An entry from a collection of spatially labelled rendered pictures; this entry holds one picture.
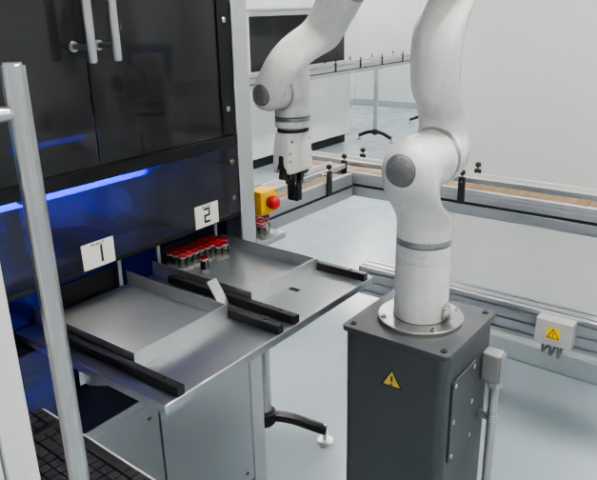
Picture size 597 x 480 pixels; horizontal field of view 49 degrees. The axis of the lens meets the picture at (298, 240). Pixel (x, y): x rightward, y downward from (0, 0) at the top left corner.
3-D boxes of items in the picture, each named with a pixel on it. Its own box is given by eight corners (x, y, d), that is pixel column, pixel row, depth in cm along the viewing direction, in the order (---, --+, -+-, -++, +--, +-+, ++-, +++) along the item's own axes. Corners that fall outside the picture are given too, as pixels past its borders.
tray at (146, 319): (34, 322, 144) (32, 308, 143) (129, 284, 163) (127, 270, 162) (135, 369, 124) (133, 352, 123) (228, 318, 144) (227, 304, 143)
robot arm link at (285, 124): (289, 111, 158) (290, 124, 159) (267, 116, 152) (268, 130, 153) (318, 113, 154) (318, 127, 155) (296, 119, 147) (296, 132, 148)
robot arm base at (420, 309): (477, 312, 148) (483, 236, 142) (440, 347, 134) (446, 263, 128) (403, 293, 159) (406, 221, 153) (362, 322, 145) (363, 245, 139)
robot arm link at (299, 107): (293, 119, 146) (317, 114, 153) (291, 59, 142) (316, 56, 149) (265, 117, 151) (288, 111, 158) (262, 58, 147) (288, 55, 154)
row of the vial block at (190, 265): (177, 271, 169) (175, 255, 168) (225, 251, 183) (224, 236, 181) (183, 273, 168) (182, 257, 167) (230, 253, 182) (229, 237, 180)
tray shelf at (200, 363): (15, 339, 141) (14, 331, 140) (233, 246, 193) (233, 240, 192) (167, 414, 113) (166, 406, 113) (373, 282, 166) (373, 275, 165)
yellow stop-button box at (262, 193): (243, 212, 192) (242, 189, 189) (259, 207, 197) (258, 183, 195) (263, 216, 187) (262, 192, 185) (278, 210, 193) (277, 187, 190)
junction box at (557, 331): (532, 341, 218) (535, 317, 215) (538, 335, 222) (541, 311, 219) (569, 351, 211) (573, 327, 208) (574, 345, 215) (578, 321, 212)
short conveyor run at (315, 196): (234, 250, 196) (231, 199, 190) (197, 240, 204) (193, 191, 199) (356, 197, 247) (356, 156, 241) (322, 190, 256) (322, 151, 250)
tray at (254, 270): (152, 273, 169) (151, 261, 168) (222, 245, 189) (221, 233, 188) (251, 306, 150) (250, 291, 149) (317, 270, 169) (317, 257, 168)
